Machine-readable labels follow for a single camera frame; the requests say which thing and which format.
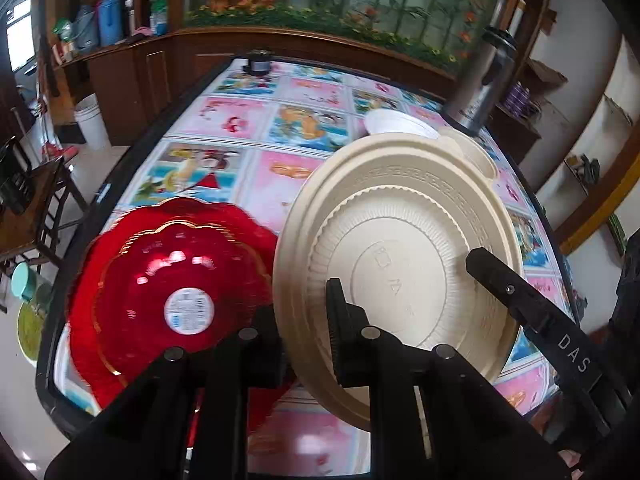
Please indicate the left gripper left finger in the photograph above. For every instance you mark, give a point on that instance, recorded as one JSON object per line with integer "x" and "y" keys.
{"x": 188, "y": 415}

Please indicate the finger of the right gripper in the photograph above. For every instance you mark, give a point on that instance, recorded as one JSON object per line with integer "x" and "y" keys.
{"x": 585, "y": 376}

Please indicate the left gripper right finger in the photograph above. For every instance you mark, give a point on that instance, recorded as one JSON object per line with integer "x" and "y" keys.
{"x": 432, "y": 415}

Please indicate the small beige plastic bowl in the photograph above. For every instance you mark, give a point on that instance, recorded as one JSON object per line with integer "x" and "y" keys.
{"x": 472, "y": 152}

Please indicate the white foam bowl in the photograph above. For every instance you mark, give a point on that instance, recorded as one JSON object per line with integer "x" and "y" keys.
{"x": 391, "y": 121}

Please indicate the large red glass plate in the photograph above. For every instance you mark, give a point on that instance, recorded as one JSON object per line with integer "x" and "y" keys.
{"x": 84, "y": 349}

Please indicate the round green stool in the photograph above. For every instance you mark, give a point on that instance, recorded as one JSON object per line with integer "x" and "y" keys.
{"x": 29, "y": 326}

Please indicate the teal lidded glass jar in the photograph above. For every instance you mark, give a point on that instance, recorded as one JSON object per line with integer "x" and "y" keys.
{"x": 30, "y": 286}

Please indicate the wooden side table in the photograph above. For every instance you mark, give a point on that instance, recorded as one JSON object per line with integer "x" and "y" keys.
{"x": 33, "y": 237}

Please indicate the purple bottles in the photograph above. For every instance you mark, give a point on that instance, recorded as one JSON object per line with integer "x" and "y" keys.
{"x": 517, "y": 101}

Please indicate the black kettle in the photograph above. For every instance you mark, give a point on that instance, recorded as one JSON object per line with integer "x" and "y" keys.
{"x": 17, "y": 187}

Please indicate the stainless steel thermos jug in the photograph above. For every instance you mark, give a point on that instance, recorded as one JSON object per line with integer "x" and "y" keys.
{"x": 481, "y": 82}

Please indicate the colourful patterned tablecloth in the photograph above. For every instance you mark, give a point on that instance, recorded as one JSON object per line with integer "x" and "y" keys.
{"x": 229, "y": 147}

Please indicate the white plastic bucket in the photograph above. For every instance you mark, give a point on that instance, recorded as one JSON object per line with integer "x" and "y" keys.
{"x": 89, "y": 118}

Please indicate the small black jar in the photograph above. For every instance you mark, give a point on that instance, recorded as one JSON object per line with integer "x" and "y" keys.
{"x": 259, "y": 63}

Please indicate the grey-blue thermos flask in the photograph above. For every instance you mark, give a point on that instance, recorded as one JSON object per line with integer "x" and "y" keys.
{"x": 86, "y": 29}

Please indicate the blue thermos flask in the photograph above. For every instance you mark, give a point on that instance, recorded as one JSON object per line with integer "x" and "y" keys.
{"x": 110, "y": 22}

